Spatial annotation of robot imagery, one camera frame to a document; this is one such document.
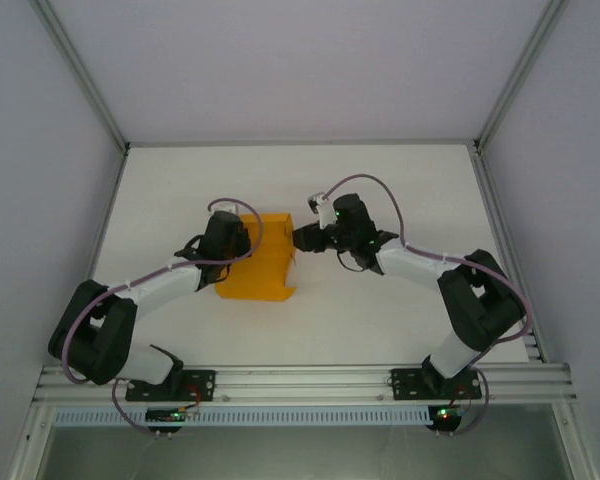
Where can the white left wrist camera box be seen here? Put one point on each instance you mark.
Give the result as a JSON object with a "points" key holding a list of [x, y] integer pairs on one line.
{"points": [[228, 206]]}

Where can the small green circuit board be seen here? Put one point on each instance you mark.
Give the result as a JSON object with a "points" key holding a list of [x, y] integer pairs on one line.
{"points": [[445, 414], [165, 415]]}

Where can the aluminium frame back rail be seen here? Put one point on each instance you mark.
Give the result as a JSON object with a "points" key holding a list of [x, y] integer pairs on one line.
{"points": [[300, 144]]}

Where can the aluminium frame corner post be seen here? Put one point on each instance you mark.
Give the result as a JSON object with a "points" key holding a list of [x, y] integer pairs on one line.
{"points": [[523, 65], [80, 65]]}

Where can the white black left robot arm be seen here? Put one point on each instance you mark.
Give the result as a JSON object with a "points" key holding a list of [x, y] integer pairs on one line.
{"points": [[160, 292]]}

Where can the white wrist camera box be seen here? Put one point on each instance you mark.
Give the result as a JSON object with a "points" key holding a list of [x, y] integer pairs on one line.
{"points": [[228, 206], [322, 207]]}

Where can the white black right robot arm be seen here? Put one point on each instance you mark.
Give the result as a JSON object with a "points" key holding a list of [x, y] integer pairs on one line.
{"points": [[415, 265]]}

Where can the aluminium frame lower leg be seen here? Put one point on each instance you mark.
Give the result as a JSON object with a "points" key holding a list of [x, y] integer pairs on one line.
{"points": [[575, 445], [30, 445]]}

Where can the yellow paper box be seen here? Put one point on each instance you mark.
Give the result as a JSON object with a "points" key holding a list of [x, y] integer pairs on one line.
{"points": [[260, 280]]}

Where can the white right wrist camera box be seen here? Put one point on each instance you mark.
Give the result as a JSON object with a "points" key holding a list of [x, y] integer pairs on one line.
{"points": [[322, 207]]}

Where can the aluminium front mounting rail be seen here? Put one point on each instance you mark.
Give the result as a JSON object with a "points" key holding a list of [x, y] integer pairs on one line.
{"points": [[305, 385]]}

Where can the aluminium frame side rail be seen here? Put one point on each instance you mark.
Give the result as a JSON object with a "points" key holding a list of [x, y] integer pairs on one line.
{"points": [[499, 225]]}

